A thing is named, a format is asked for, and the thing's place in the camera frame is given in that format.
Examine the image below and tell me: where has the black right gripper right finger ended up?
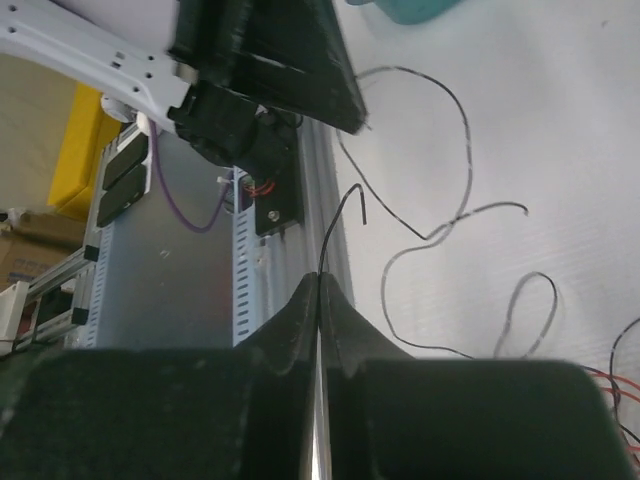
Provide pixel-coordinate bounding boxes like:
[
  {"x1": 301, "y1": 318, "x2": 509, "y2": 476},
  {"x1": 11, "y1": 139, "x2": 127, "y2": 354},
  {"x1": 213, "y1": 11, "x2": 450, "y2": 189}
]
[{"x1": 319, "y1": 274, "x2": 635, "y2": 479}]

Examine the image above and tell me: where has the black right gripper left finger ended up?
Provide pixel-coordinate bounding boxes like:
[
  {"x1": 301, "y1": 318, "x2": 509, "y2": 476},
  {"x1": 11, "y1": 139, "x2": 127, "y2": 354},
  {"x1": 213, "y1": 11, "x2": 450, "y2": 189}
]
[{"x1": 1, "y1": 273, "x2": 319, "y2": 479}]

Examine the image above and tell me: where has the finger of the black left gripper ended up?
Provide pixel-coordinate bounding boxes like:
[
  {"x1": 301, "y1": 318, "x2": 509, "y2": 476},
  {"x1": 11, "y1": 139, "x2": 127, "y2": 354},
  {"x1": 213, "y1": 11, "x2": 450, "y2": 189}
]
[{"x1": 234, "y1": 1, "x2": 367, "y2": 134}]

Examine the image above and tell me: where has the orange thin wire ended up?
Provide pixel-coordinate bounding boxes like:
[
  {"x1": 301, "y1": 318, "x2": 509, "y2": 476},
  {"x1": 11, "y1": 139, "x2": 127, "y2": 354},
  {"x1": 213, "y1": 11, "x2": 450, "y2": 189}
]
[{"x1": 582, "y1": 367, "x2": 640, "y2": 451}]

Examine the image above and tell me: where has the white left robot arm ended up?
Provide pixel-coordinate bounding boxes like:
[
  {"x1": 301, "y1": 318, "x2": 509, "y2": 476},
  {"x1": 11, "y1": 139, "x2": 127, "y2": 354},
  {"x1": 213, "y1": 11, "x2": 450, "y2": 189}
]
[{"x1": 1, "y1": 1, "x2": 367, "y2": 176}]

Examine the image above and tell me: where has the teal transparent plastic bin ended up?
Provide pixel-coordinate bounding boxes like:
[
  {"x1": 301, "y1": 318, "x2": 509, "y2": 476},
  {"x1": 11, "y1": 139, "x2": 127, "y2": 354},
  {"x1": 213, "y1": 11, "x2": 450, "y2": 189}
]
[{"x1": 346, "y1": 0, "x2": 461, "y2": 25}]

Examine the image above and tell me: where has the yellow box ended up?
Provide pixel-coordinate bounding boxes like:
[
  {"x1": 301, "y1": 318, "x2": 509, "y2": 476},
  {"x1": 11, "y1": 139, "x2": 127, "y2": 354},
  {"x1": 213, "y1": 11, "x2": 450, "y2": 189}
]
[{"x1": 47, "y1": 83, "x2": 121, "y2": 221}]

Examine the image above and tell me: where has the cardboard box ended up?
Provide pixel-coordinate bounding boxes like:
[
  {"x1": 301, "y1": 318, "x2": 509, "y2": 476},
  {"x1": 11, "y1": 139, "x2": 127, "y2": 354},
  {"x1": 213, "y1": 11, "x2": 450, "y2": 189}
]
[{"x1": 1, "y1": 209, "x2": 86, "y2": 291}]

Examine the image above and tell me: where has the white slotted cable duct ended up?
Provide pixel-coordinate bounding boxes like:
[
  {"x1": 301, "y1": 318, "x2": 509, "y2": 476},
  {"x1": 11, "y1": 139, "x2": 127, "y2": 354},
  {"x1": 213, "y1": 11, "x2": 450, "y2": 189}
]
[{"x1": 232, "y1": 168, "x2": 264, "y2": 346}]

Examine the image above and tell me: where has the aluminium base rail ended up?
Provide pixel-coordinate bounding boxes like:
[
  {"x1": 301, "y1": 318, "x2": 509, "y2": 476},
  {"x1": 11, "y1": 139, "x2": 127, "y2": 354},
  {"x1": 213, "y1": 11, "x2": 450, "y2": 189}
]
[{"x1": 254, "y1": 119, "x2": 340, "y2": 326}]

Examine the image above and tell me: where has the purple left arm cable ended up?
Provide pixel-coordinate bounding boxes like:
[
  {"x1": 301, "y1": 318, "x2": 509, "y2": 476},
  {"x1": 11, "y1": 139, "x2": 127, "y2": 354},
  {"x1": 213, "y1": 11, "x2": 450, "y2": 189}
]
[{"x1": 147, "y1": 119, "x2": 236, "y2": 234}]

